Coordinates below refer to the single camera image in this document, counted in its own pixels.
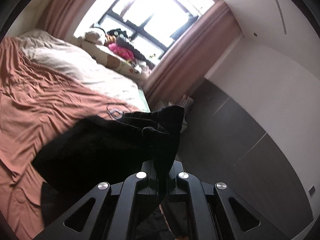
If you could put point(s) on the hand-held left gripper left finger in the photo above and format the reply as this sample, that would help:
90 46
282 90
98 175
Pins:
146 173

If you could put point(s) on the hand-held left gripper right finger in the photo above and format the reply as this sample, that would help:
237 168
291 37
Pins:
175 173

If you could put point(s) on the black pants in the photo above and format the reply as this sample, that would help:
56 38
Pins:
112 150

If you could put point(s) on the striped box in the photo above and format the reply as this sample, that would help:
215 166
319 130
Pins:
187 100

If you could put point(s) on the printed cushion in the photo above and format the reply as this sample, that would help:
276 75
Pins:
120 66

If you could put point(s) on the pink plush toy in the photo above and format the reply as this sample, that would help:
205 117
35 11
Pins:
122 51

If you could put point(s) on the brown bedsheet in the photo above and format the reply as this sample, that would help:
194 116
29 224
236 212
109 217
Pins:
45 100

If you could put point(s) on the pink curtain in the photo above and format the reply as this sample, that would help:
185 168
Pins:
70 2
190 47

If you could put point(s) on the white pillow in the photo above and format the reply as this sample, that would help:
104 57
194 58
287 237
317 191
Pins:
75 65

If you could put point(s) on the pile of clothes on sill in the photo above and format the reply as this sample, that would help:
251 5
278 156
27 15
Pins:
125 41

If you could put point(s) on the cream plush toy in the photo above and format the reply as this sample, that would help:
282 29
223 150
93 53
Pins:
93 38

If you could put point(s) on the window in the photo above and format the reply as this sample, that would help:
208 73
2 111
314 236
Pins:
155 7

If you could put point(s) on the wall socket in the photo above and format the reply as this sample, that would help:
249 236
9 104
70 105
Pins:
311 191

